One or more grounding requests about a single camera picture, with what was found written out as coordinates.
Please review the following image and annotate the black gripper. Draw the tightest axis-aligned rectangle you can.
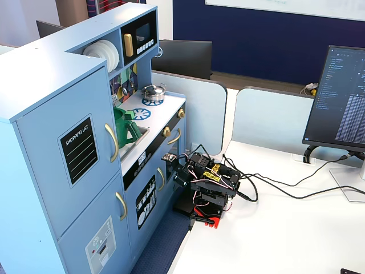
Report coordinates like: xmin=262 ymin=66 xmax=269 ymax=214
xmin=171 ymin=152 xmax=214 ymax=192

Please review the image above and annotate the blue shopping list cabinet door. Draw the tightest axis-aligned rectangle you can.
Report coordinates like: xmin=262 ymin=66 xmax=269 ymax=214
xmin=15 ymin=66 xmax=122 ymax=239

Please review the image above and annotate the blue oven door with window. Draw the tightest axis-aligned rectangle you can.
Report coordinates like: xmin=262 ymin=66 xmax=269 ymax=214
xmin=164 ymin=118 xmax=186 ymax=185

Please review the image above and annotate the blue dishwasher print door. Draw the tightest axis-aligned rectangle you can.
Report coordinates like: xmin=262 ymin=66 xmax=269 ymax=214
xmin=123 ymin=144 xmax=169 ymax=257

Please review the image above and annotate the blue ice dispenser cabinet door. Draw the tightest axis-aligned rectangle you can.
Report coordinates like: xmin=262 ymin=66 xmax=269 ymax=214
xmin=56 ymin=171 xmax=134 ymax=274

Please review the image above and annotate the black toy microwave door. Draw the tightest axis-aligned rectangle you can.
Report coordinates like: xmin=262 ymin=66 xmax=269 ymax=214
xmin=120 ymin=10 xmax=158 ymax=67

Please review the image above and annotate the red table clamp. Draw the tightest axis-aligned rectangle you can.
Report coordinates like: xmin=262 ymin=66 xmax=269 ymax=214
xmin=193 ymin=204 xmax=222 ymax=229

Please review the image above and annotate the grey toy sink basin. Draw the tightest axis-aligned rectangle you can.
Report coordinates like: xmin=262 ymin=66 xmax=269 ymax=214
xmin=118 ymin=127 xmax=151 ymax=164

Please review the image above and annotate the light blue desk divider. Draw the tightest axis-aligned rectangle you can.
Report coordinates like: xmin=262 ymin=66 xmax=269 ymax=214
xmin=151 ymin=70 xmax=228 ymax=157
xmin=232 ymin=86 xmax=315 ymax=147

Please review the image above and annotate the steel toy pot with lid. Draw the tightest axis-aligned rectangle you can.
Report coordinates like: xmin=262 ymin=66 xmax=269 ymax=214
xmin=141 ymin=83 xmax=167 ymax=102

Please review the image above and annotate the black Dell monitor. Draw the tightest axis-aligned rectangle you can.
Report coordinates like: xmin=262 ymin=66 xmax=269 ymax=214
xmin=151 ymin=39 xmax=213 ymax=80

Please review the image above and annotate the white toy plate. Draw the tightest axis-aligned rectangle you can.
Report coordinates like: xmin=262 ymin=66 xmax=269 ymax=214
xmin=98 ymin=39 xmax=117 ymax=71
xmin=104 ymin=39 xmax=120 ymax=72
xmin=82 ymin=42 xmax=112 ymax=68

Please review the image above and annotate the white charger with yellow plug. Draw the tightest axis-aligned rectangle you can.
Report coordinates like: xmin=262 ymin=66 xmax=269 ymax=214
xmin=300 ymin=82 xmax=318 ymax=96

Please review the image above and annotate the silver monitor stand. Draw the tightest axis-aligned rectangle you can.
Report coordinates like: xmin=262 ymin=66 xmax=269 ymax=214
xmin=329 ymin=159 xmax=365 ymax=203

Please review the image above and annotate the blue wooden toy kitchen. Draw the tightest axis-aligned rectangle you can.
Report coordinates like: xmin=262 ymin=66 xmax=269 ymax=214
xmin=0 ymin=2 xmax=188 ymax=274

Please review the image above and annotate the lit computer monitor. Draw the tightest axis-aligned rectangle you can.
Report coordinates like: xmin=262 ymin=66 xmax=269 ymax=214
xmin=302 ymin=45 xmax=365 ymax=151

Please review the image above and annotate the black monitor back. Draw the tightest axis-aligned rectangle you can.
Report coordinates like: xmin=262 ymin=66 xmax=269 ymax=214
xmin=35 ymin=19 xmax=67 ymax=39

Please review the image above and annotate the black monitor mount bracket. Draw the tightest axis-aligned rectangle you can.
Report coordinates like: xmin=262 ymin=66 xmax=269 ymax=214
xmin=303 ymin=144 xmax=318 ymax=164

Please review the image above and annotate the black cable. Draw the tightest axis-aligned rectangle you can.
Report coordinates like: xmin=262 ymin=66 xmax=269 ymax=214
xmin=222 ymin=154 xmax=365 ymax=201
xmin=228 ymin=151 xmax=359 ymax=204

